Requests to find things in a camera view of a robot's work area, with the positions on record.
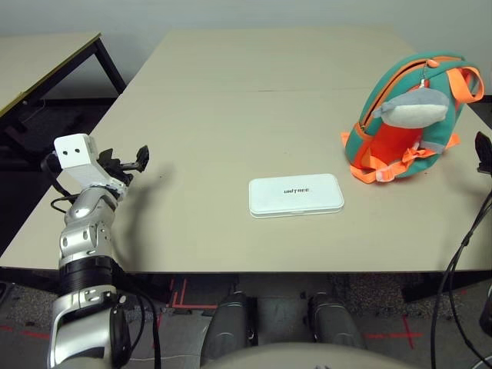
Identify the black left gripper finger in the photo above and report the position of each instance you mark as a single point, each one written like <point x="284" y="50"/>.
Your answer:
<point x="108" y="159"/>
<point x="142" y="158"/>

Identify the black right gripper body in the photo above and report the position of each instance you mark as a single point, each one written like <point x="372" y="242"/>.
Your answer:
<point x="486" y="168"/>

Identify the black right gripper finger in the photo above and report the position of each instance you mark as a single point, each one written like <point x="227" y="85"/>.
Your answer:
<point x="484" y="150"/>

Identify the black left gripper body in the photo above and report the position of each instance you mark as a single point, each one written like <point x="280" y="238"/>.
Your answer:
<point x="122" y="173"/>

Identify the teal and orange backpack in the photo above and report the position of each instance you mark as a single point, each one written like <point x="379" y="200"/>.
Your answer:
<point x="388" y="150"/>

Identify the white plastic pencil case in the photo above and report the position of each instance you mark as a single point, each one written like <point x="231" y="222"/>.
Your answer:
<point x="296" y="196"/>

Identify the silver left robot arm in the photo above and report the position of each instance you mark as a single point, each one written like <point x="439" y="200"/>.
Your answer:
<point x="80" y="238"/>

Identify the black floor mat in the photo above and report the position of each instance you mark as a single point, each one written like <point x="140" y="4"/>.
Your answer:
<point x="54" y="127"/>

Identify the grey plush whale charm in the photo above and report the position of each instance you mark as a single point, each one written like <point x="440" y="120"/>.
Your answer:
<point x="415" y="109"/>

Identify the orange zipper pull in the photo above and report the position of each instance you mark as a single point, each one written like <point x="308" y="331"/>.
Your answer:
<point x="432" y="63"/>

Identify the black table base bar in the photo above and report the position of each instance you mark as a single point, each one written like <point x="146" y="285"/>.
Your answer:
<point x="423" y="288"/>

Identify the orange floor tape corner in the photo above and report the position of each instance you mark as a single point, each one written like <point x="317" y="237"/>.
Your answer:
<point x="180" y="303"/>

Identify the red floor tape cross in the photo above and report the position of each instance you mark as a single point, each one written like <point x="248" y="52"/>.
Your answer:
<point x="407" y="335"/>

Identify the dark grey robot right leg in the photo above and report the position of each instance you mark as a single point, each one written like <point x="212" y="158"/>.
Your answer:
<point x="334" y="323"/>

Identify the beige robot torso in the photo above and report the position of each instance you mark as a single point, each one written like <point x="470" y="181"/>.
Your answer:
<point x="307" y="357"/>

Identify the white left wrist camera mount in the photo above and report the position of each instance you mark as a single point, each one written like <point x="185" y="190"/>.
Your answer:
<point x="75" y="153"/>

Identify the beige side table black frame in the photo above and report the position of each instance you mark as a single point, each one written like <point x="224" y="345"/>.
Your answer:
<point x="34" y="57"/>

